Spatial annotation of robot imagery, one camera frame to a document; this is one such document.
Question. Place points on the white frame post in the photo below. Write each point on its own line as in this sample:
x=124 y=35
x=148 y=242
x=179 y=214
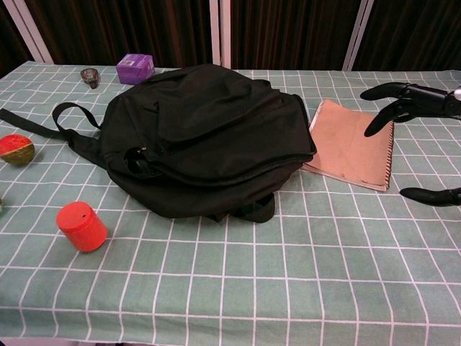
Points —
x=30 y=32
x=356 y=36
x=219 y=32

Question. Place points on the black fabric backpack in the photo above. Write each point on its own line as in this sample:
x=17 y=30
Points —
x=216 y=137

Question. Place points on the red cylinder can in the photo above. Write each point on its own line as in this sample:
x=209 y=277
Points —
x=81 y=227

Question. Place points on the red and green toy fruit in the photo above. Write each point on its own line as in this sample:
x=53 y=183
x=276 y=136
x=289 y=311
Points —
x=16 y=149

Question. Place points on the brown spiral notebook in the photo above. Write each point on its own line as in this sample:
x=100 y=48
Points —
x=345 y=151

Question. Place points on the dark patterned small object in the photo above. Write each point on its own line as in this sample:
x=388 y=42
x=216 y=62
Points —
x=90 y=76

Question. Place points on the dark pleated curtain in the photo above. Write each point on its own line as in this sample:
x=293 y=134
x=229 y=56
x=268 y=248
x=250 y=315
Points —
x=288 y=32

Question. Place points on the green checked tablecloth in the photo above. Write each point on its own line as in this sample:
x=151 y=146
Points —
x=252 y=281

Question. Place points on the purple cardboard box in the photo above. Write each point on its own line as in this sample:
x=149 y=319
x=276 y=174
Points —
x=135 y=69

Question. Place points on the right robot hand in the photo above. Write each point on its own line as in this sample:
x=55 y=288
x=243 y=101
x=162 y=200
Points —
x=425 y=99

